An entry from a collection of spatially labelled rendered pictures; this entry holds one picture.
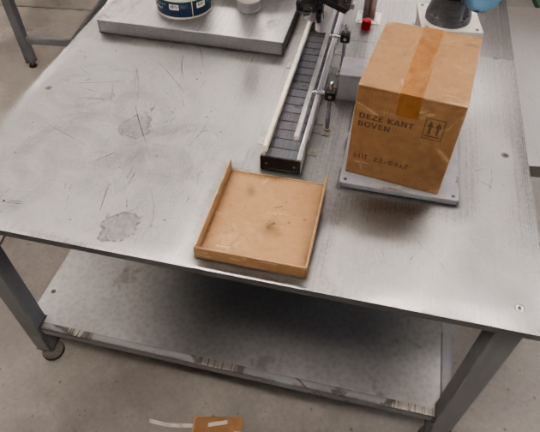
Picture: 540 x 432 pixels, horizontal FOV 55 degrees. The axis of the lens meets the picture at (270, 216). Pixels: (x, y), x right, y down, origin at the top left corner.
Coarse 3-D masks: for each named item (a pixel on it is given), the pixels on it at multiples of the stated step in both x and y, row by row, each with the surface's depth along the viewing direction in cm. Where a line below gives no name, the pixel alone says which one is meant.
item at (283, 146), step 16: (336, 16) 182; (304, 48) 169; (320, 48) 169; (304, 64) 163; (304, 80) 157; (288, 96) 152; (304, 96) 152; (288, 112) 147; (288, 128) 143; (304, 128) 143; (272, 144) 138; (288, 144) 138
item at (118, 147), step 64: (384, 0) 201; (64, 64) 172; (128, 64) 172; (192, 64) 172; (256, 64) 172; (512, 64) 172; (0, 128) 150; (64, 128) 150; (128, 128) 150; (192, 128) 150; (256, 128) 150; (320, 128) 150; (512, 128) 150; (0, 192) 134; (64, 192) 134; (128, 192) 134; (192, 192) 134; (512, 192) 134; (128, 256) 121; (192, 256) 120; (320, 256) 120; (384, 256) 120; (448, 256) 120; (512, 256) 120; (448, 320) 110; (512, 320) 109
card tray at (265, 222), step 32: (224, 192) 133; (256, 192) 133; (288, 192) 133; (320, 192) 133; (224, 224) 126; (256, 224) 126; (288, 224) 126; (224, 256) 117; (256, 256) 120; (288, 256) 120
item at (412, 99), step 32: (384, 32) 130; (416, 32) 130; (448, 32) 130; (384, 64) 120; (416, 64) 120; (448, 64) 120; (384, 96) 115; (416, 96) 112; (448, 96) 112; (352, 128) 125; (384, 128) 121; (416, 128) 118; (448, 128) 115; (352, 160) 132; (384, 160) 128; (416, 160) 125; (448, 160) 121
